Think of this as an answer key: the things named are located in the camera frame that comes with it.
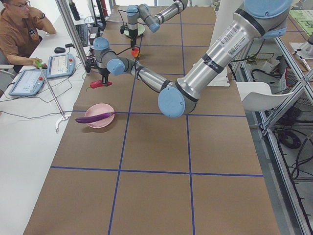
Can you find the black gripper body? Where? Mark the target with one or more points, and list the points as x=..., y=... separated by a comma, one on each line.
x=104, y=72
x=132, y=39

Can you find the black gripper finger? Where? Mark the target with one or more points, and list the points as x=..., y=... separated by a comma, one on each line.
x=105, y=80
x=133, y=43

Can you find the red chili pepper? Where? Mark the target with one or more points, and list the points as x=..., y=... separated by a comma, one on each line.
x=97, y=84

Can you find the red pomegranate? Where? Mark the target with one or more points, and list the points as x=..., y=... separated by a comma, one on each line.
x=135, y=52

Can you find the purple eggplant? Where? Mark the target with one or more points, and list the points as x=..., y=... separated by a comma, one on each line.
x=95, y=118

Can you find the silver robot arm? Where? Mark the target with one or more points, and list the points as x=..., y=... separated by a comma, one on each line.
x=135, y=12
x=252, y=19

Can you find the green plate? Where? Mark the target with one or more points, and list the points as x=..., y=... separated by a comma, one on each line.
x=141, y=30

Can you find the pink plate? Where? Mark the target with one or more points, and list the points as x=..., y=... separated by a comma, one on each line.
x=99, y=109

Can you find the far teach pendant tablet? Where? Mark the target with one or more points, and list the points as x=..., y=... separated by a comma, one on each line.
x=60, y=65

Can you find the teach pendant tablet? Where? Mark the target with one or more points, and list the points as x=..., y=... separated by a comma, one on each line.
x=29, y=83
x=60, y=65

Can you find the black keyboard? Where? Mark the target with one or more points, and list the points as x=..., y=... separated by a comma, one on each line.
x=82, y=30

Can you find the black computer mouse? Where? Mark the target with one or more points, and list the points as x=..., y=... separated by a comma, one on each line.
x=58, y=50

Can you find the near teach pendant tablet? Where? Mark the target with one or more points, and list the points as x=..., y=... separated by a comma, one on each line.
x=29, y=83

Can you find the man in brown shirt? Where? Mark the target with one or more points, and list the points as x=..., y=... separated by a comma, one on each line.
x=19, y=25

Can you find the white chair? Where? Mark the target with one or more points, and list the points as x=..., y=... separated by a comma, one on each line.
x=257, y=96

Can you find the wrist black camera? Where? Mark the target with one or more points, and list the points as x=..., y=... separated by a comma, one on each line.
x=90, y=64
x=123, y=29

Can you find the green handled reach grabber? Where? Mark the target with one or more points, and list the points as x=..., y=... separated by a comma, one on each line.
x=64, y=116

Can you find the aluminium frame post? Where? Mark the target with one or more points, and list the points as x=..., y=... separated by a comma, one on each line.
x=65, y=13

